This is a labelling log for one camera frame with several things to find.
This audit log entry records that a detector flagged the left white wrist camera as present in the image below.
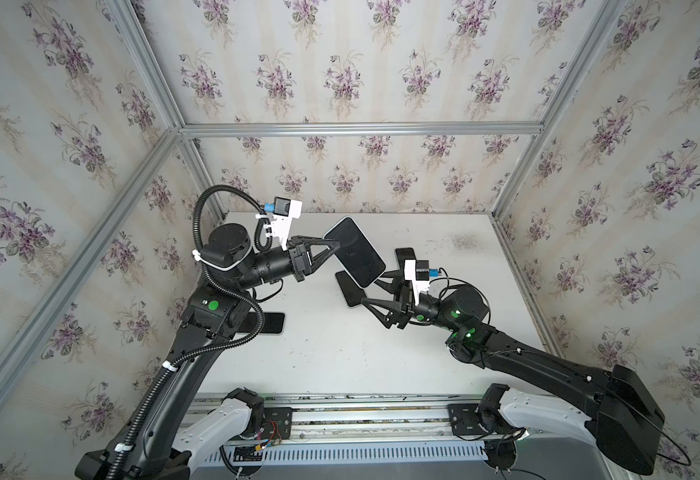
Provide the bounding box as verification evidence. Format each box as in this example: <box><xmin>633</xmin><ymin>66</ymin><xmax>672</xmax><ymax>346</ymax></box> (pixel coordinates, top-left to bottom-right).
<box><xmin>256</xmin><ymin>197</ymin><xmax>303</xmax><ymax>250</ymax></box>

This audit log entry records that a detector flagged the phone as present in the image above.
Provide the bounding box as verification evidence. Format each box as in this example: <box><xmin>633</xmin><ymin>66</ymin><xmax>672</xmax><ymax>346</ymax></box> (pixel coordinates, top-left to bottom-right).
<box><xmin>335</xmin><ymin>271</ymin><xmax>366</xmax><ymax>308</ymax></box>
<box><xmin>323</xmin><ymin>217</ymin><xmax>386</xmax><ymax>288</ymax></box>
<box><xmin>238</xmin><ymin>312</ymin><xmax>286</xmax><ymax>335</ymax></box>
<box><xmin>395</xmin><ymin>247</ymin><xmax>417</xmax><ymax>270</ymax></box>

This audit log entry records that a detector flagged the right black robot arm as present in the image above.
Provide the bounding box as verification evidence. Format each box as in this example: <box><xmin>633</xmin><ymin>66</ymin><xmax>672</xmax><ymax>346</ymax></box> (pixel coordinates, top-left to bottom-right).
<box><xmin>362</xmin><ymin>271</ymin><xmax>665</xmax><ymax>476</ymax></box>

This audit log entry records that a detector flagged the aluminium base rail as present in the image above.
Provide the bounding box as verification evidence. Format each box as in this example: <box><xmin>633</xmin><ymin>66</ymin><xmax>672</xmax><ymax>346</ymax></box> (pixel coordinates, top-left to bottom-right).
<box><xmin>187</xmin><ymin>392</ymin><xmax>567</xmax><ymax>448</ymax></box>

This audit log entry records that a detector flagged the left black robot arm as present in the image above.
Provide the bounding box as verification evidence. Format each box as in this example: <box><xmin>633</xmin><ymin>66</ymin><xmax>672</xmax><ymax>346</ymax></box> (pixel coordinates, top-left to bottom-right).
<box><xmin>75</xmin><ymin>223</ymin><xmax>341</xmax><ymax>479</ymax></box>

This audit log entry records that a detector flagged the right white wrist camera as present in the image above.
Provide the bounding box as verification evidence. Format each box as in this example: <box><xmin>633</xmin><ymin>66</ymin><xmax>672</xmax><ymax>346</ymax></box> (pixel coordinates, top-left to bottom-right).
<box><xmin>403</xmin><ymin>259</ymin><xmax>439</xmax><ymax>305</ymax></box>

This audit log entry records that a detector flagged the aluminium cage frame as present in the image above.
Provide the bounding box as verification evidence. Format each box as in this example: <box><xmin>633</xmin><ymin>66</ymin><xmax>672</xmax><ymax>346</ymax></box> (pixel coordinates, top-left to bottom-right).
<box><xmin>0</xmin><ymin>1</ymin><xmax>624</xmax><ymax>412</ymax></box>

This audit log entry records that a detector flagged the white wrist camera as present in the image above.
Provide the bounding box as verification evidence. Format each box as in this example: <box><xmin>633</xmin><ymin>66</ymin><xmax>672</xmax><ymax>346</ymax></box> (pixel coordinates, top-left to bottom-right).
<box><xmin>256</xmin><ymin>197</ymin><xmax>303</xmax><ymax>250</ymax></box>
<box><xmin>403</xmin><ymin>259</ymin><xmax>439</xmax><ymax>305</ymax></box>

